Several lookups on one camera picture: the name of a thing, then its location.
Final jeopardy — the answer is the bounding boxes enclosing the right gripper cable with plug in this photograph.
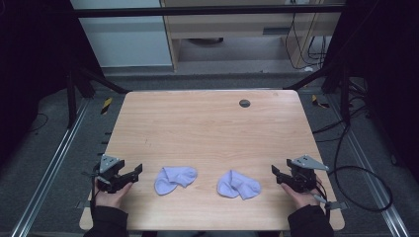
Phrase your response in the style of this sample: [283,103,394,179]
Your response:
[310,184,332,220]

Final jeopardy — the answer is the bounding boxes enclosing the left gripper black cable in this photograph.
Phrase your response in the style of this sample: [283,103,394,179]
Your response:
[82,163,101,215]

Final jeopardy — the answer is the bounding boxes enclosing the yellow black hazard tape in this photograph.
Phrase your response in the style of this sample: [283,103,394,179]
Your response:
[310,94,331,110]
[100,97,114,116]

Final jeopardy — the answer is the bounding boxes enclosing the black metal stand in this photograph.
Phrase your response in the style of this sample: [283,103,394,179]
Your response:
[64,60,131,130]
[284,60,353,126]

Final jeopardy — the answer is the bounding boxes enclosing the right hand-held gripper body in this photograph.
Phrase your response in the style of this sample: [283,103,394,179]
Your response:
[286,154,330,194]

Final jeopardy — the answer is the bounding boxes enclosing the black horizontal crossbar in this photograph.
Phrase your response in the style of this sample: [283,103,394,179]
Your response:
[69,4,348,20]

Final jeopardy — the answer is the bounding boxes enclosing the white cabinet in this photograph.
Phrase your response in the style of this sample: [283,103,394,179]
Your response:
[69,0,174,69]

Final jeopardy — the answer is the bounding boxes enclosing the light wooden desk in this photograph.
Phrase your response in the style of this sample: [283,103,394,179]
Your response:
[159,0,343,73]

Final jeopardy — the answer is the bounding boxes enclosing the person's right hand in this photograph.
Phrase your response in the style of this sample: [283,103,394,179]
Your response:
[280,177,323,211]

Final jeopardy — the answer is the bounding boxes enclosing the hanging black desk cables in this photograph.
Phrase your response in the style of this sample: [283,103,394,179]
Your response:
[284,12,330,71]

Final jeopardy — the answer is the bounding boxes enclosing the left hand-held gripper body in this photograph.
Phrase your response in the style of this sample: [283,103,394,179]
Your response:
[94,153,126,195]

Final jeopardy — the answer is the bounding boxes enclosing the light purple sock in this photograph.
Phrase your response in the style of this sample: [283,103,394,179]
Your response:
[153,166,199,197]
[216,169,262,201]

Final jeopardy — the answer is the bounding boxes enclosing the aluminium floor rail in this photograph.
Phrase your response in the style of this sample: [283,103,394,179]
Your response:
[327,93,412,237]
[9,98,91,237]

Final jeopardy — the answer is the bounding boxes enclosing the looped black floor cable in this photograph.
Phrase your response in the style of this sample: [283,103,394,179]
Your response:
[311,104,394,213]

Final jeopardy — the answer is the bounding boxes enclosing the person's left hand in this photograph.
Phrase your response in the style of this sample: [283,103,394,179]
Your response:
[94,179,134,209]

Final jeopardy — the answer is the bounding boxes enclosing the thin black floor cable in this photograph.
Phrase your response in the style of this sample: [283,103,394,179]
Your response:
[27,113,49,134]

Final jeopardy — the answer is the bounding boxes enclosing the dark curtain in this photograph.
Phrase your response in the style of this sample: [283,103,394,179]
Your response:
[324,0,419,182]
[0,0,104,166]

